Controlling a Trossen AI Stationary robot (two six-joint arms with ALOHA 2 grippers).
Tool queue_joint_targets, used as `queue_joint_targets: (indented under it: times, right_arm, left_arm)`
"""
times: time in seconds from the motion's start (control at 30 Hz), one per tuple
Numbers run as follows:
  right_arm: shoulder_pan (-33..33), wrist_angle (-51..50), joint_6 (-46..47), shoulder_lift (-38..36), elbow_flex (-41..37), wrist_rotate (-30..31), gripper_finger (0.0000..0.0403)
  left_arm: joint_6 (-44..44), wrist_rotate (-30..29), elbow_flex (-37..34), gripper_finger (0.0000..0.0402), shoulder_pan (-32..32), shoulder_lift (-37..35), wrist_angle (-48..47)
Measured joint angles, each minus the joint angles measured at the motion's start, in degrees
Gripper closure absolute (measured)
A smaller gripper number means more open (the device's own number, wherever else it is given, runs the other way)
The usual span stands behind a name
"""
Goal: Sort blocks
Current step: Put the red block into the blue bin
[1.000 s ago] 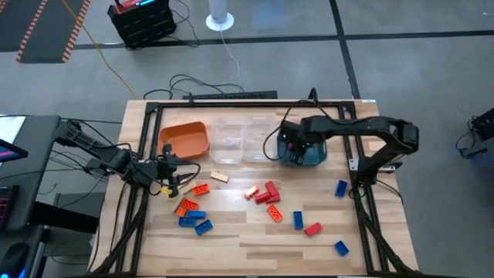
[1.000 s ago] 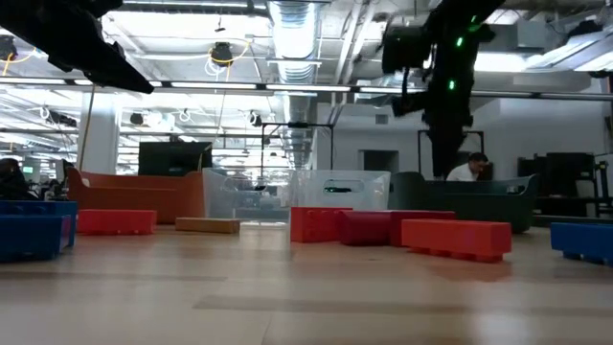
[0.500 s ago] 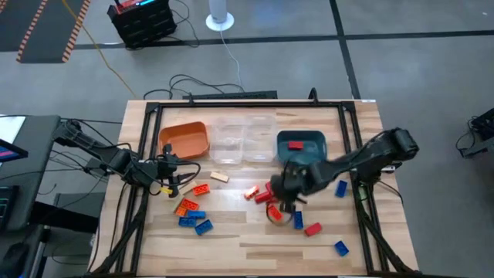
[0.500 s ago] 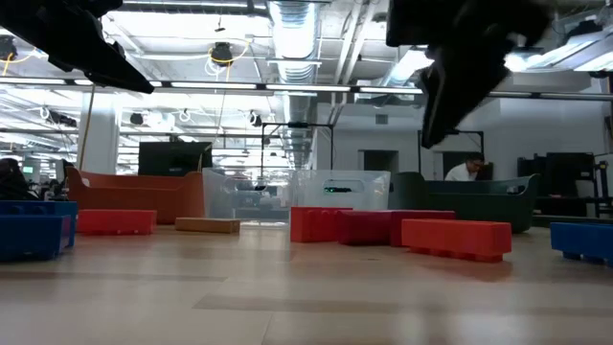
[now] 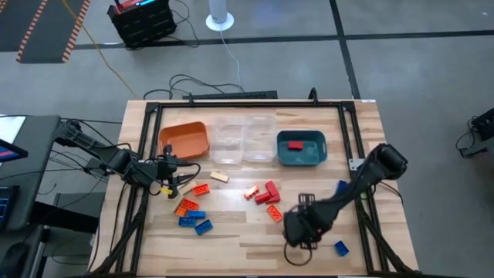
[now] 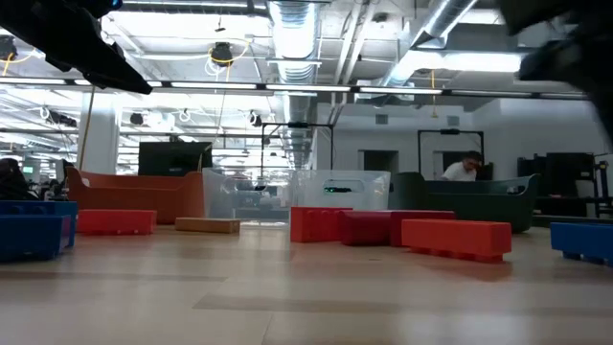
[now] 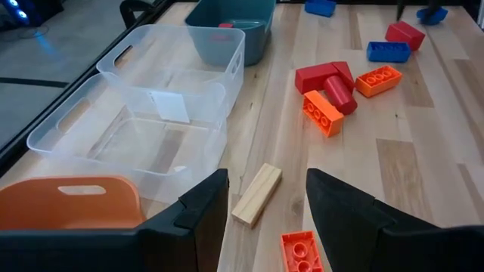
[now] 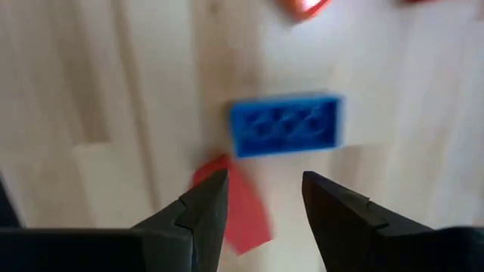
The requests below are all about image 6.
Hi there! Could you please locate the white building column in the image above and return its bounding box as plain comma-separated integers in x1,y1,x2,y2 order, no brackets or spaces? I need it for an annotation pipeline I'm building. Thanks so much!
78,90,121,175

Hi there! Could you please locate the black monitor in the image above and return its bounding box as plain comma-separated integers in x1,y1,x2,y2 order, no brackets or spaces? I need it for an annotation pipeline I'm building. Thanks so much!
137,141,214,177

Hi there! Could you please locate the black equipment rack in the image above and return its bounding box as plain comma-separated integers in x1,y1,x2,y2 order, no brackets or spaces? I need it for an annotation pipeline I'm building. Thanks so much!
516,151,598,217

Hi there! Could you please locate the orange plastic bin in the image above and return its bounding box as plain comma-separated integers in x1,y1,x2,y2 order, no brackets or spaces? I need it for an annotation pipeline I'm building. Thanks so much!
65,166,207,225

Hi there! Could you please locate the long ceiling light strip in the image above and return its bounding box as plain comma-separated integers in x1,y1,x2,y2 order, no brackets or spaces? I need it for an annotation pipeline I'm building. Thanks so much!
0,76,590,101

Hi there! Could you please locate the dark teal plastic bin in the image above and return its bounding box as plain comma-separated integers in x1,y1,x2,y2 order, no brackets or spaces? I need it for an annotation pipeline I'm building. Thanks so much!
388,172,542,235

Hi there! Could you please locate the black gantry frame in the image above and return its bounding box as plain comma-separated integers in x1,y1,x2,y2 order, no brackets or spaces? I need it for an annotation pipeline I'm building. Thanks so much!
260,122,335,179
417,127,486,181

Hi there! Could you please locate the plain wooden block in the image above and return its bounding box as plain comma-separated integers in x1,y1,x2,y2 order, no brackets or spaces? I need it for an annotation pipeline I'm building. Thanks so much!
174,217,242,236

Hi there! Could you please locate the orange toy brick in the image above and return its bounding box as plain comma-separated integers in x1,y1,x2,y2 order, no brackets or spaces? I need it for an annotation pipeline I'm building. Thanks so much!
400,218,513,265
289,206,354,243
76,208,158,237

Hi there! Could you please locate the clear plastic bin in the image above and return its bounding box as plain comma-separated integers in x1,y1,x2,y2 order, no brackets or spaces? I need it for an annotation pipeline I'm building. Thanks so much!
201,167,297,225
288,169,392,213

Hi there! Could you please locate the person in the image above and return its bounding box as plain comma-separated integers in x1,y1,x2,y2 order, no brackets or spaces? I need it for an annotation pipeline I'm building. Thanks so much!
440,149,485,183
0,157,31,201

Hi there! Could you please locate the black equipment stand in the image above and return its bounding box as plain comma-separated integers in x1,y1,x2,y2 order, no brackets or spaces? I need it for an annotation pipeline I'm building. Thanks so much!
592,159,613,218

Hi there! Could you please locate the red wooden cylinder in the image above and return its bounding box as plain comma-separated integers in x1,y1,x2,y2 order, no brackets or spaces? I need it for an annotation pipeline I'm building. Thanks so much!
338,210,393,247

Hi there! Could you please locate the yellow hanging cord reel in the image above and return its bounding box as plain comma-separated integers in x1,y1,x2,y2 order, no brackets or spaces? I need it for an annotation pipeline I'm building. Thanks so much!
206,40,252,69

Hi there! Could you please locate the silver ventilation duct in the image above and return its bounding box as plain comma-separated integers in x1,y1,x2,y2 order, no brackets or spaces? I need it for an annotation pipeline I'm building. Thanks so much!
265,0,321,170
380,0,480,88

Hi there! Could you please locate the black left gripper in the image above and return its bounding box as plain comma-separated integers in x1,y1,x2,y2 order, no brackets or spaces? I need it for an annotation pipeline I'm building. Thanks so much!
0,0,153,95

